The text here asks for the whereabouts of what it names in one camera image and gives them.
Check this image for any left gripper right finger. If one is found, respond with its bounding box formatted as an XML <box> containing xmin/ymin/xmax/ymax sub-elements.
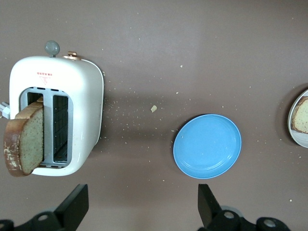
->
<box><xmin>197</xmin><ymin>184</ymin><xmax>292</xmax><ymax>231</ymax></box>

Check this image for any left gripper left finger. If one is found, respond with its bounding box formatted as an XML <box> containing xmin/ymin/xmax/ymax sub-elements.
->
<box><xmin>0</xmin><ymin>184</ymin><xmax>89</xmax><ymax>231</ymax></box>

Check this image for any brown bread slice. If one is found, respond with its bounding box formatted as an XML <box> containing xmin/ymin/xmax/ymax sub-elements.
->
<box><xmin>3</xmin><ymin>96</ymin><xmax>45</xmax><ymax>178</ymax></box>
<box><xmin>291</xmin><ymin>96</ymin><xmax>308</xmax><ymax>133</ymax></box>

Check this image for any blue plate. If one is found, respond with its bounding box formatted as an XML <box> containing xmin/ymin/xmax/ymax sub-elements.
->
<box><xmin>173</xmin><ymin>114</ymin><xmax>242</xmax><ymax>180</ymax></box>

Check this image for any beige plate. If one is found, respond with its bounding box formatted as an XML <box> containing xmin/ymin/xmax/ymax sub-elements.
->
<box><xmin>288</xmin><ymin>89</ymin><xmax>308</xmax><ymax>148</ymax></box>

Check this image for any white toaster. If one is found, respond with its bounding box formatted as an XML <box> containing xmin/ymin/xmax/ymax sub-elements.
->
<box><xmin>9</xmin><ymin>55</ymin><xmax>104</xmax><ymax>177</ymax></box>

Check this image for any copper toaster dial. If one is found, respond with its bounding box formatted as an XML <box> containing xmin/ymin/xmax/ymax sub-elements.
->
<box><xmin>63</xmin><ymin>50</ymin><xmax>84</xmax><ymax>61</ymax></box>

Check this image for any grey toaster lever knob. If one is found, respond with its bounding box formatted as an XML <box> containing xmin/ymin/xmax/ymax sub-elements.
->
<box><xmin>45</xmin><ymin>40</ymin><xmax>60</xmax><ymax>58</ymax></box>

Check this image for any white toaster power cord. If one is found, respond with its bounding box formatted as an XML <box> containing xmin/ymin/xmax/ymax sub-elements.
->
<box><xmin>0</xmin><ymin>101</ymin><xmax>12</xmax><ymax>120</ymax></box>

